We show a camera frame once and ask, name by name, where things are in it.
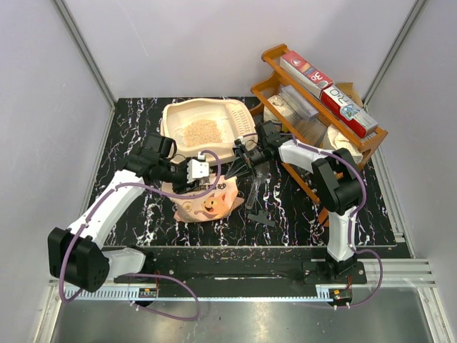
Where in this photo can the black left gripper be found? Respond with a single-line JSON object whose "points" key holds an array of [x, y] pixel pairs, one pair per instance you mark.
{"points": [[183, 186]]}

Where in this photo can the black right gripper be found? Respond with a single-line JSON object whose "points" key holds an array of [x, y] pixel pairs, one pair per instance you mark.
{"points": [[239, 167]]}

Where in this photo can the clear plastic scoop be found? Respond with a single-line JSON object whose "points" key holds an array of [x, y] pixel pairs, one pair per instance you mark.
{"points": [[261, 173]]}

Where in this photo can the pink cat litter bag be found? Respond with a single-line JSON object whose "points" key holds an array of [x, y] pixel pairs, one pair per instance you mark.
{"points": [[217, 204]]}

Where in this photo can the black plastic clip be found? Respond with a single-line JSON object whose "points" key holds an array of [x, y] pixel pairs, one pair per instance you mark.
{"points": [[262, 218]]}

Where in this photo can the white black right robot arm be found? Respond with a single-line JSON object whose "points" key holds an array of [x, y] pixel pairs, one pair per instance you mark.
{"points": [[338, 185]]}

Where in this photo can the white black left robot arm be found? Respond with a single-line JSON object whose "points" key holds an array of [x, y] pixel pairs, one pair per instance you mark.
{"points": [[76, 254]]}

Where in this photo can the tan cat litter pellets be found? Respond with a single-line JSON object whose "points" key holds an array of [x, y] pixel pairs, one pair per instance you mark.
{"points": [[202, 132]]}

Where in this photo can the beige plastic litter box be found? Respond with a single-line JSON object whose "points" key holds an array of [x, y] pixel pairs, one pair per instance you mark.
{"points": [[232, 117]]}

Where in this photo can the red white toothpaste box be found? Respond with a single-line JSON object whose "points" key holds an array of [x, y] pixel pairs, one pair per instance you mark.
{"points": [[307, 75]]}

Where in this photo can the red white long box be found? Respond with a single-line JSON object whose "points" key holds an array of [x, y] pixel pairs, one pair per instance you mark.
{"points": [[349, 112]]}

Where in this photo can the orange wooden rack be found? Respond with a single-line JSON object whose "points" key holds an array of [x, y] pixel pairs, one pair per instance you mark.
{"points": [[325, 115]]}

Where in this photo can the clear plastic packet stack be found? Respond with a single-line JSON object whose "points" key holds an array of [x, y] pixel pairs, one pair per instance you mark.
{"points": [[305, 119]]}

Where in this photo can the beige cloth bag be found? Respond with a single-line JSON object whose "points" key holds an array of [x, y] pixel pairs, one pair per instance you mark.
{"points": [[334, 139]]}

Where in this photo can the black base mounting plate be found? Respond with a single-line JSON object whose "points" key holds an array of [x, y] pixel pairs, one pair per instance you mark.
{"points": [[296, 265]]}

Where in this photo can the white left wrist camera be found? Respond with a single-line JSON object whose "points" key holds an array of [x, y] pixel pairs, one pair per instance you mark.
{"points": [[197, 168]]}

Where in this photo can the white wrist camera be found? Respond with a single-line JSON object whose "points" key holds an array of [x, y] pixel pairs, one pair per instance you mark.
{"points": [[197, 168], [239, 141]]}

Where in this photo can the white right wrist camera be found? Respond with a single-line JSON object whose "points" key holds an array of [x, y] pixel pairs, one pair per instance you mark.
{"points": [[239, 141]]}

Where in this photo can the white cable duct rail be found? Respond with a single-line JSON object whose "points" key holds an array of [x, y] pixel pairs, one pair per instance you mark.
{"points": [[223, 291]]}

